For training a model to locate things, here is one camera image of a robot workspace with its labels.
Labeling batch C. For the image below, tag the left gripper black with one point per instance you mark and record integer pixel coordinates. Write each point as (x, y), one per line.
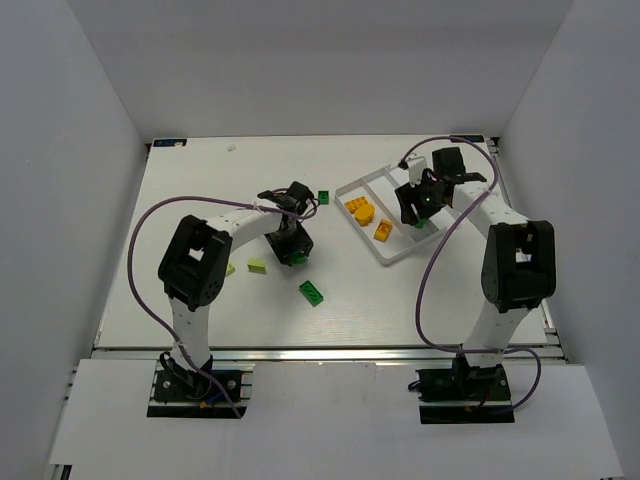
(290, 245)

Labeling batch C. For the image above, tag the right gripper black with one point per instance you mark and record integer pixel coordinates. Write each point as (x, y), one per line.
(411, 208)

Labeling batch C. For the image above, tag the dark green sloped lego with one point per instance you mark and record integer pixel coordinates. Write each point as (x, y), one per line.
(298, 258)

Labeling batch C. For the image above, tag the orange small lego brick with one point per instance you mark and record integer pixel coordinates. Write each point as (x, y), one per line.
(383, 231)

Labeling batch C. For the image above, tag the light green wedge lego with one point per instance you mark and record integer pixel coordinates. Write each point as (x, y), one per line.
(256, 265)

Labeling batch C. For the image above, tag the orange round lego piece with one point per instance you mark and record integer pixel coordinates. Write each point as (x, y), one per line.
(364, 215)

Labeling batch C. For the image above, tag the dark green square lego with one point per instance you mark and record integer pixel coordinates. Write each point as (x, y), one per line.
(323, 197)

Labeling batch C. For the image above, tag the dark green 2x4 lego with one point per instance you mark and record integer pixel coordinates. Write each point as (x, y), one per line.
(311, 293)

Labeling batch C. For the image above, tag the orange 2x4 lego brick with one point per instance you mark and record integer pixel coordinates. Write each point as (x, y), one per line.
(353, 205)

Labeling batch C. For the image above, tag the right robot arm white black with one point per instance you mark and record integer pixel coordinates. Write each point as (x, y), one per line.
(518, 271)

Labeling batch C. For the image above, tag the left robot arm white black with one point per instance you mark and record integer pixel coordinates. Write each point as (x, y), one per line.
(193, 271)

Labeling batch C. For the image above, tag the white three-compartment tray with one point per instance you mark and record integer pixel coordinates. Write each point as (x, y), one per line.
(378, 188)

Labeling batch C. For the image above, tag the right blue corner label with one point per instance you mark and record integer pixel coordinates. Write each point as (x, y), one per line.
(471, 138)

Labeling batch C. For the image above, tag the blue corner label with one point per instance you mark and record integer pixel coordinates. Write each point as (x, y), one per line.
(471, 138)
(169, 142)

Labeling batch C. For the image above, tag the left blue corner label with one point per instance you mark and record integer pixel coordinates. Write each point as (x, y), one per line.
(169, 142)

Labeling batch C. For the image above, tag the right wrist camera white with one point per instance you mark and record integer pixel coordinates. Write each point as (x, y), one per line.
(414, 166)

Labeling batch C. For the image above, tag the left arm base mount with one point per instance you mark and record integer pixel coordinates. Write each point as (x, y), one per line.
(180, 393)

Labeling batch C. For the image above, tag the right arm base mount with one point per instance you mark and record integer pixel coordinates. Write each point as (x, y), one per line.
(444, 400)

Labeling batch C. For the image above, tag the aluminium front rail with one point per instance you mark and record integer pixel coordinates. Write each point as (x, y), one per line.
(307, 354)

